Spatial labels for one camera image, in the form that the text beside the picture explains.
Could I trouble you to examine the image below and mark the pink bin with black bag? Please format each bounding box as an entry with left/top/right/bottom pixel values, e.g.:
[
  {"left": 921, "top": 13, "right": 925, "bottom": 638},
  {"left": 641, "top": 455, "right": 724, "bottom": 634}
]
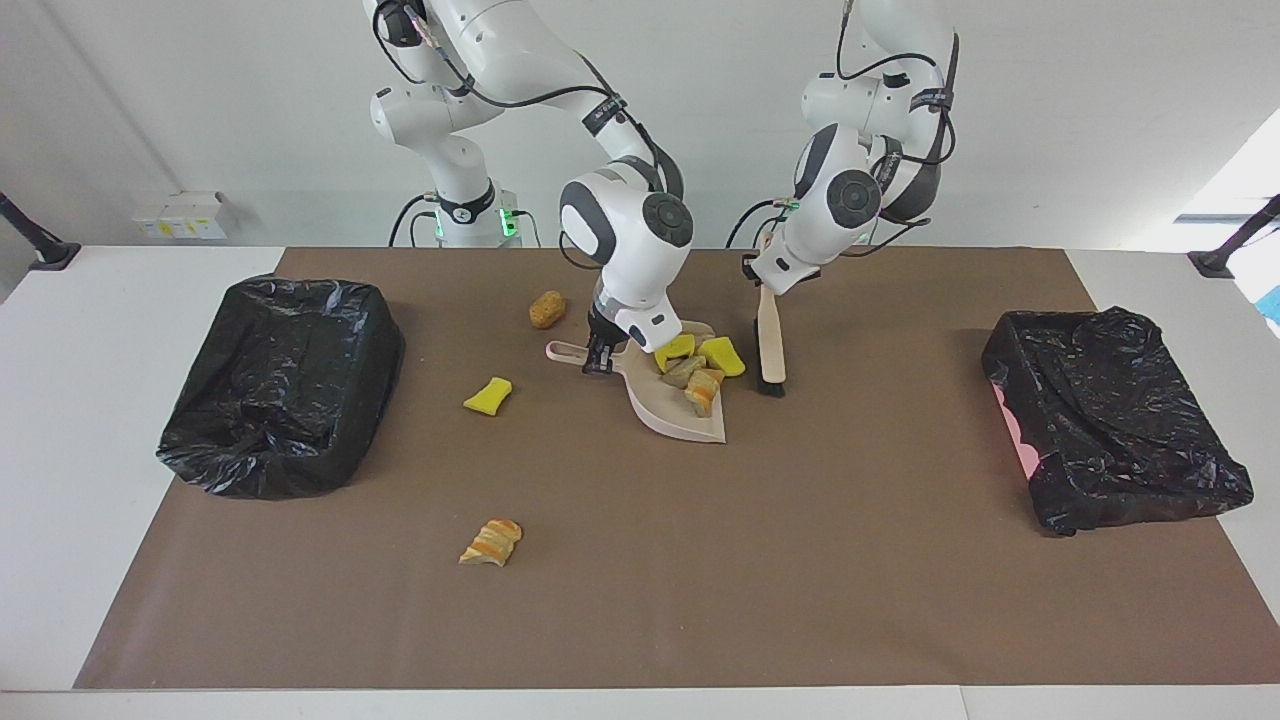
[{"left": 980, "top": 306, "right": 1255, "bottom": 538}]

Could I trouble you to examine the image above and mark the brown paper table mat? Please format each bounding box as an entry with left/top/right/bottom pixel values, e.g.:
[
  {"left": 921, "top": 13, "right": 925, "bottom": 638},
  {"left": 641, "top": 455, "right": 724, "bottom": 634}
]
[{"left": 75, "top": 247, "right": 1280, "bottom": 691}]

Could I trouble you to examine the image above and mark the white wall socket box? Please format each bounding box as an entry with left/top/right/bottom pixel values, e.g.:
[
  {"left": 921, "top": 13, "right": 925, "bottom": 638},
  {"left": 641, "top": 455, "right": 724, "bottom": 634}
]
[{"left": 133, "top": 192, "right": 227, "bottom": 241}]

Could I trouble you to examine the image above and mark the black cable along right arm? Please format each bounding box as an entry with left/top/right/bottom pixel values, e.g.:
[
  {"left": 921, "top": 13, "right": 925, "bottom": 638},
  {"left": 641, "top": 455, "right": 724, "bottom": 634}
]
[{"left": 372, "top": 0, "right": 691, "bottom": 271}]

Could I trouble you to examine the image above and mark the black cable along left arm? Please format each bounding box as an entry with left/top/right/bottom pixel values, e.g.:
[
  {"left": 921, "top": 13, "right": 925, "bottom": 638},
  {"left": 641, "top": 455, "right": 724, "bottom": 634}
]
[{"left": 835, "top": 0, "right": 961, "bottom": 251}]

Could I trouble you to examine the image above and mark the small yellow sponge piece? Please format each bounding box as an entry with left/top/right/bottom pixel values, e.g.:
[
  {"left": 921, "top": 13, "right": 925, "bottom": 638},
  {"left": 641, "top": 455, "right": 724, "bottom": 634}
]
[{"left": 462, "top": 376, "right": 514, "bottom": 416}]

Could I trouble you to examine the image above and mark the beige brush with black bristles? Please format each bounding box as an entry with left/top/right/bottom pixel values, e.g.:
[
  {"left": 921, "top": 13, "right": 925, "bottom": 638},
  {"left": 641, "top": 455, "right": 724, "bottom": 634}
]
[{"left": 755, "top": 232, "right": 788, "bottom": 398}]

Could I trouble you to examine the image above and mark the beige plastic dustpan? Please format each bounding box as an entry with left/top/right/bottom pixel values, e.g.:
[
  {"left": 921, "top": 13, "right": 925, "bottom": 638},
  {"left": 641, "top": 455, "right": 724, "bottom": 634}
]
[{"left": 545, "top": 320, "right": 728, "bottom": 444}]

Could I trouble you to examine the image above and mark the yellow sponge chunk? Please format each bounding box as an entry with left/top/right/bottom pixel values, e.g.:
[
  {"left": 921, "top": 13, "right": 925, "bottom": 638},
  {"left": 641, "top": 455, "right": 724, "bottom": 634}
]
[{"left": 697, "top": 337, "right": 747, "bottom": 378}]

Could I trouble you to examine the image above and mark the pale orange toy pastry piece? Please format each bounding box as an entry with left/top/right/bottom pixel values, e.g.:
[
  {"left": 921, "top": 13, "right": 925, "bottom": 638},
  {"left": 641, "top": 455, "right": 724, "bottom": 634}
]
[{"left": 684, "top": 368, "right": 727, "bottom": 418}]

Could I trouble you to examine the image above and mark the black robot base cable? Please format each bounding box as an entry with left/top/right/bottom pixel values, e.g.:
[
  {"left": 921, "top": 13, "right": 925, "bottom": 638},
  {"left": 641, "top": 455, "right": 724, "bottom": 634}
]
[
  {"left": 725, "top": 197, "right": 793, "bottom": 248},
  {"left": 388, "top": 192, "right": 441, "bottom": 248}
]

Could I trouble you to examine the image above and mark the black clamp stand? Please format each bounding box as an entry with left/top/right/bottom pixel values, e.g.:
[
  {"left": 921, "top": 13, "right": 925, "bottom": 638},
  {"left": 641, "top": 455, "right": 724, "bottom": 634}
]
[
  {"left": 0, "top": 190, "right": 81, "bottom": 271},
  {"left": 1188, "top": 195, "right": 1280, "bottom": 279}
]

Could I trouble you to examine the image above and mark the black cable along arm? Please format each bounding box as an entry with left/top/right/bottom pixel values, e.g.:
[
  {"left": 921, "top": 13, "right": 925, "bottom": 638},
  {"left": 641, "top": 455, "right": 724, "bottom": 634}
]
[
  {"left": 835, "top": 0, "right": 961, "bottom": 251},
  {"left": 372, "top": 0, "right": 691, "bottom": 271}
]

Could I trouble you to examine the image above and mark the bin lined with black bag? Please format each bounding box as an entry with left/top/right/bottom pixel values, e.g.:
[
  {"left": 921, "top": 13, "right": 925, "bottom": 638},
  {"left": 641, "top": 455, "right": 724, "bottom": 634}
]
[{"left": 155, "top": 275, "right": 407, "bottom": 501}]

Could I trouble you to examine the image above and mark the striped toy croissant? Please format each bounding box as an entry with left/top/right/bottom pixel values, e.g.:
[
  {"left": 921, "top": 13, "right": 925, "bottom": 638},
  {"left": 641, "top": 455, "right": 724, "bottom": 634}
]
[{"left": 459, "top": 519, "right": 524, "bottom": 568}]

